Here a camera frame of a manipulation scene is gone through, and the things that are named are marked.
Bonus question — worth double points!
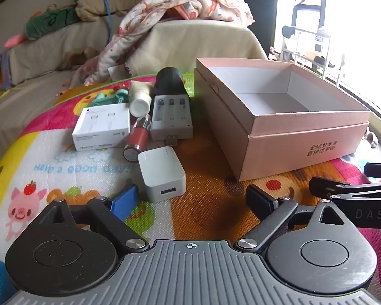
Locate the green plush toy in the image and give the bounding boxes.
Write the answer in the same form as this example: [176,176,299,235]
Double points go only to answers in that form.
[4,5,83,50]

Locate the white cable box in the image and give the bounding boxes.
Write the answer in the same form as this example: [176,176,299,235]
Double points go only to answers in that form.
[72,102,131,152]

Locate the white battery charger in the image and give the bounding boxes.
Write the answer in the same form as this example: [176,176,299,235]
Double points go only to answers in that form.
[150,95,194,147]

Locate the metal rack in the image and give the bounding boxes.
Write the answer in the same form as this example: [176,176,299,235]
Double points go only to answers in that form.
[281,25,346,86]

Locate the teal plastic toy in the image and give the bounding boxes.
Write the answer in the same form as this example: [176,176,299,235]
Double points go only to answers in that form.
[89,89,128,108]

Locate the blue strap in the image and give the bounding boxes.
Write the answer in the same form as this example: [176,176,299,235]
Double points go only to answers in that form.
[97,0,112,45]

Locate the red lip gloss bottle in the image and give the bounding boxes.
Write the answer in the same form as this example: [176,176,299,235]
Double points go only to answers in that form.
[123,116,152,162]

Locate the pink printed blanket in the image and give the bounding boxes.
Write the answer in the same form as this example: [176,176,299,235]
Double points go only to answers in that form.
[84,0,255,86]

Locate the dark curtain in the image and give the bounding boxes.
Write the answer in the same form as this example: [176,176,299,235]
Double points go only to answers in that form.
[238,0,278,59]

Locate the beige pillow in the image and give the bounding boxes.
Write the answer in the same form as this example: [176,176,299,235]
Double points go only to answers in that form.
[75,0,151,23]

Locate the beige covered sofa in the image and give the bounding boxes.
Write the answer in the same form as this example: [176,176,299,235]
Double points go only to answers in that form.
[0,16,269,162]

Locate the white cream tube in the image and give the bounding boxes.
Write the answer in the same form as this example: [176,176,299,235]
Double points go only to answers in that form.
[129,80,154,117]

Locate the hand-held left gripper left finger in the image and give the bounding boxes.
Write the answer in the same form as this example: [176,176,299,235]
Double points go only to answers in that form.
[41,184,150,254]

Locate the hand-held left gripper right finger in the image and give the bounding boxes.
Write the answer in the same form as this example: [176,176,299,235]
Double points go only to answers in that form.
[236,184,357,254]

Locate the colourful cartoon play mat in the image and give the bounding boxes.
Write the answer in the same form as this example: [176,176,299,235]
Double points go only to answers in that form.
[0,71,381,293]

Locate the white usb power adapter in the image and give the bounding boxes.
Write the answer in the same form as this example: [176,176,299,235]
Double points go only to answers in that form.
[137,146,187,203]

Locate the pink cardboard box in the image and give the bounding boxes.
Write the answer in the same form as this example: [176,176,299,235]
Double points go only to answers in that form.
[194,58,372,182]

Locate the black cylindrical device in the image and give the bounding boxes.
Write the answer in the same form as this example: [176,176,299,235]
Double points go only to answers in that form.
[152,67,188,100]

